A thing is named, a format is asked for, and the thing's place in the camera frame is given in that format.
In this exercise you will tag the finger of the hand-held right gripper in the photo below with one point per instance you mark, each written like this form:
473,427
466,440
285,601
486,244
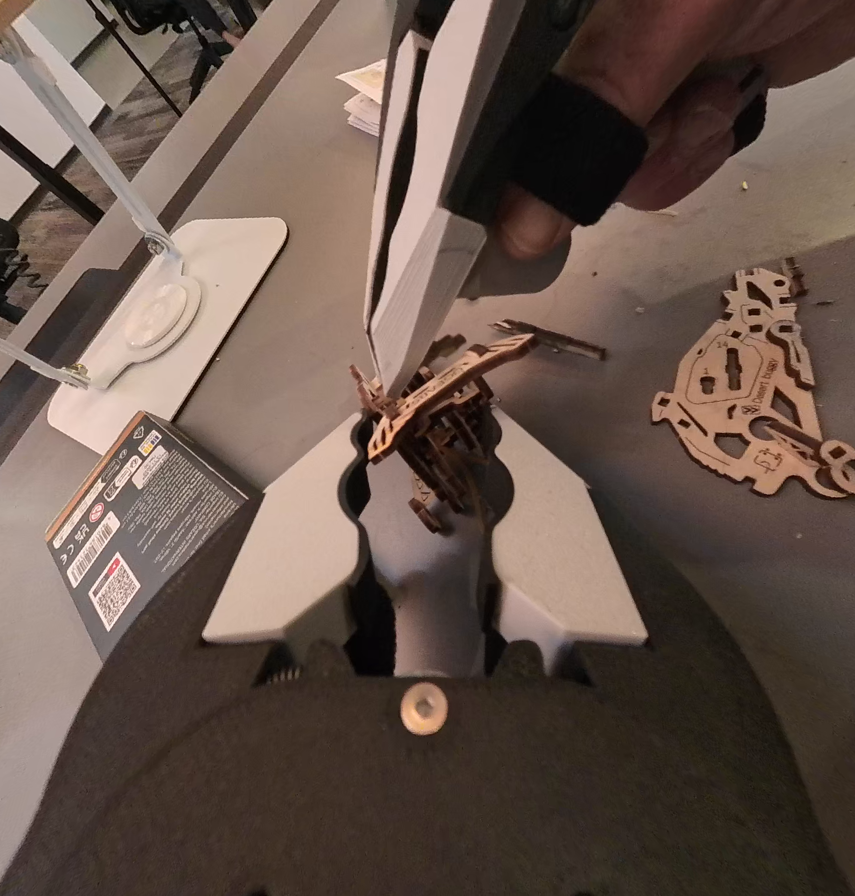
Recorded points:
389,161
462,105

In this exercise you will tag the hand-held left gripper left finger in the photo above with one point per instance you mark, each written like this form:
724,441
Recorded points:
287,560

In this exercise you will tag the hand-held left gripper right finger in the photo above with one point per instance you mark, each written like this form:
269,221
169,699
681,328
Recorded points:
574,560

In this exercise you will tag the wooden model frame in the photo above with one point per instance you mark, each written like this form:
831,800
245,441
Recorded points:
434,399

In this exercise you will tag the wooden body plate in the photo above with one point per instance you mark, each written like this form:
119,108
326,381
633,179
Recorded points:
735,392

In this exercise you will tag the black model kit box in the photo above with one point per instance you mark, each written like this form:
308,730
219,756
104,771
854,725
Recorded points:
140,525

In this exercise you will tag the person's right hand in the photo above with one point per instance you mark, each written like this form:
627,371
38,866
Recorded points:
679,56

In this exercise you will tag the folded instruction booklet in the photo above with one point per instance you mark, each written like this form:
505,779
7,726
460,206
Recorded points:
364,98

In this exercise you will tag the white document stand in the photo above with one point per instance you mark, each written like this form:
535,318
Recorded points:
224,280

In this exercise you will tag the dark wooden strip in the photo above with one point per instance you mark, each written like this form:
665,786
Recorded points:
550,341

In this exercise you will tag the black chair base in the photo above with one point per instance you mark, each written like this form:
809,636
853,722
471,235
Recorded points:
196,35

